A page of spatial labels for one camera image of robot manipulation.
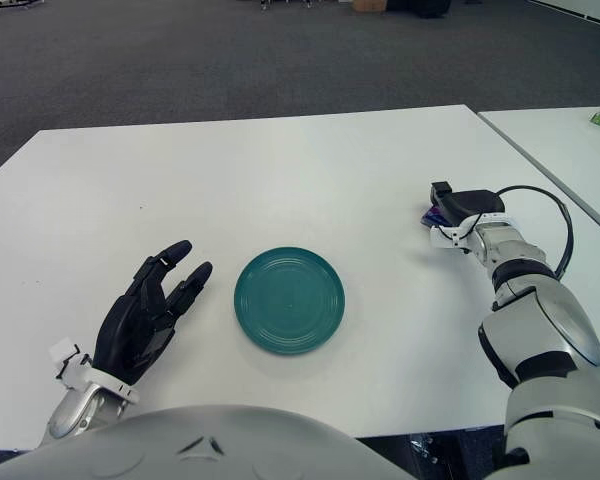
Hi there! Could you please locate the dark background furniture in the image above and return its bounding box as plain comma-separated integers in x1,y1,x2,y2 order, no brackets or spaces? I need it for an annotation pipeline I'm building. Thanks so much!
387,0,451,19

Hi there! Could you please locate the white wrist sensor box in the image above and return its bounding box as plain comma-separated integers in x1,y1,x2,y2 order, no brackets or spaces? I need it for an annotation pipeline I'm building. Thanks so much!
48,338,79,374
429,224,464,250

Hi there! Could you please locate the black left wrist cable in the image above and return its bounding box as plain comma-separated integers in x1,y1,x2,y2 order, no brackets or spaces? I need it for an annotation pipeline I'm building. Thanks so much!
54,352,92,381

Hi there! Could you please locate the purple blue gum pack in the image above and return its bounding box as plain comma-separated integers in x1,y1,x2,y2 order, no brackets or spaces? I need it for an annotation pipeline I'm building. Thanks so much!
420,203,449,226

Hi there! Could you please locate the white left wrist sensor box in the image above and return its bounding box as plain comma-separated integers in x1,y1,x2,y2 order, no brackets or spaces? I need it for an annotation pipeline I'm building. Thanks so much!
48,338,79,374

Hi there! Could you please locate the grey robot torso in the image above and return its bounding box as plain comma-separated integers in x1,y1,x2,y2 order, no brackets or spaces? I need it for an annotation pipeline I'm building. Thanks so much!
0,404,416,480

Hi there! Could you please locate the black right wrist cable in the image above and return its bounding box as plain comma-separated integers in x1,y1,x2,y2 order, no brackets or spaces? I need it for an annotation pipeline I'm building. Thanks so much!
499,185,575,279

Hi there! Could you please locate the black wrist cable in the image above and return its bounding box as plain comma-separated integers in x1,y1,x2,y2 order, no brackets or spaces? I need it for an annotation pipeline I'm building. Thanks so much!
499,185,575,279
54,352,92,381

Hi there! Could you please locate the teal round plate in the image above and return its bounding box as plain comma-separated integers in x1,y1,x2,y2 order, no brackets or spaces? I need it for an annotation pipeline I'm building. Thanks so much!
234,246,346,356

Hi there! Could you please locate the white right wrist sensor box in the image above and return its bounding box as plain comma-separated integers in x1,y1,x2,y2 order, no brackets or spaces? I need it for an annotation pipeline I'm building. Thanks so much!
429,224,464,250

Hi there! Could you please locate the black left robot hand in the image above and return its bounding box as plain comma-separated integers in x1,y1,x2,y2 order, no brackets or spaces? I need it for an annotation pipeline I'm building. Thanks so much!
92,239,214,386

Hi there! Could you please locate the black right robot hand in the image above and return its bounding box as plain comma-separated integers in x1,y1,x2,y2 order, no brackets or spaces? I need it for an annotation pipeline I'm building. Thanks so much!
429,182,506,225

